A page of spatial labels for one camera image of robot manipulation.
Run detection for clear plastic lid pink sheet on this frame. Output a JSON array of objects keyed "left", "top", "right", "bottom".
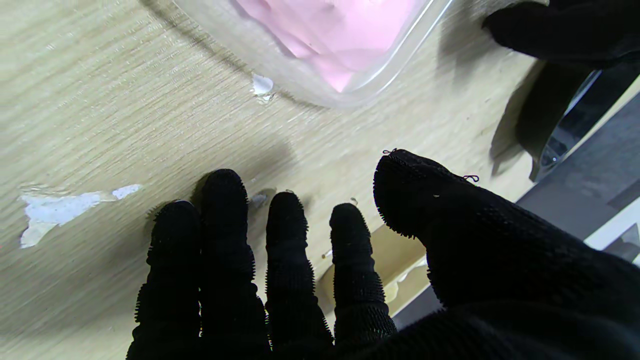
[{"left": 172, "top": 0, "right": 456, "bottom": 108}]

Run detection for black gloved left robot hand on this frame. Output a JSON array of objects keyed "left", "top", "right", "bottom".
[{"left": 482, "top": 0, "right": 640, "bottom": 68}]

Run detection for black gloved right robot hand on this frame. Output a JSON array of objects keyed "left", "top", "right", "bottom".
[{"left": 126, "top": 149, "right": 640, "bottom": 360}]

